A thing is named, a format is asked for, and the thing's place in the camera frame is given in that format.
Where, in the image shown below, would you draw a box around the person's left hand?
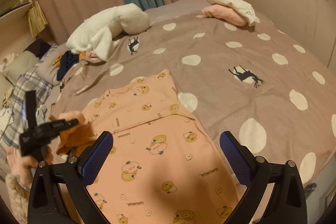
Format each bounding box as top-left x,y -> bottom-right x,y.
6,147 -> 39,189

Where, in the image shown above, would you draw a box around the pink cartoon baby romper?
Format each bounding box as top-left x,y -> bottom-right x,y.
56,70 -> 238,223

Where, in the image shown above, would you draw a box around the beige pillow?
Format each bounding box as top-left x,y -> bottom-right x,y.
2,51 -> 39,86

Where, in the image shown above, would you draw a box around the navy blue garment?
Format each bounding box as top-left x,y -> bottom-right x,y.
56,51 -> 79,81

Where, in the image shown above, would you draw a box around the white fluffy blanket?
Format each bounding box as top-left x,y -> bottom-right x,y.
66,3 -> 150,61

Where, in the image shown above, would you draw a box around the mauve pillow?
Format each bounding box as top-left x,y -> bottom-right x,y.
37,51 -> 65,86

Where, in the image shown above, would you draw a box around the orange garment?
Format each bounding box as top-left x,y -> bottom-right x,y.
52,51 -> 85,67

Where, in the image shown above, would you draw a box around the mauve spotted duvet cover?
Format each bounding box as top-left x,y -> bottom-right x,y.
51,11 -> 335,189

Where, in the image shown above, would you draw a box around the plaid grey pillow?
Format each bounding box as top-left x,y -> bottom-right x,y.
1,44 -> 58,149

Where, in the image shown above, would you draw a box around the yellow fringed cloth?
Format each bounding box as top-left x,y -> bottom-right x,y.
27,2 -> 49,38

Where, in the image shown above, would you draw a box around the folded pink white clothes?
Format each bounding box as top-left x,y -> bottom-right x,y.
202,0 -> 256,27

